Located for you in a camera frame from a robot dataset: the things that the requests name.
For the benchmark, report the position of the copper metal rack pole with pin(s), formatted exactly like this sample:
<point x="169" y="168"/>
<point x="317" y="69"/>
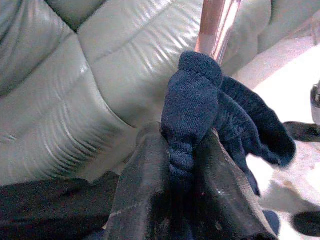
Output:
<point x="215" y="25"/>

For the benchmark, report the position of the grey leather sofa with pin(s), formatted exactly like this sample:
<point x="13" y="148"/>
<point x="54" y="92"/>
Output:
<point x="62" y="100"/>

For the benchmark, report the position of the black rack base leg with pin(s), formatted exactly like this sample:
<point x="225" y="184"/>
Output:
<point x="303" y="131"/>

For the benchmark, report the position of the navy blue garment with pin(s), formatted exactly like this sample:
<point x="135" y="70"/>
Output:
<point x="190" y="105"/>

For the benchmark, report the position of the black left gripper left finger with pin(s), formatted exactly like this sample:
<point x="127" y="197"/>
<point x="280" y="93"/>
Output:
<point x="140" y="175"/>

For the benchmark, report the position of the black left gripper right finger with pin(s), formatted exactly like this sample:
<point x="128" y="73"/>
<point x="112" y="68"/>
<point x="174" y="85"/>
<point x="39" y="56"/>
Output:
<point x="220" y="195"/>

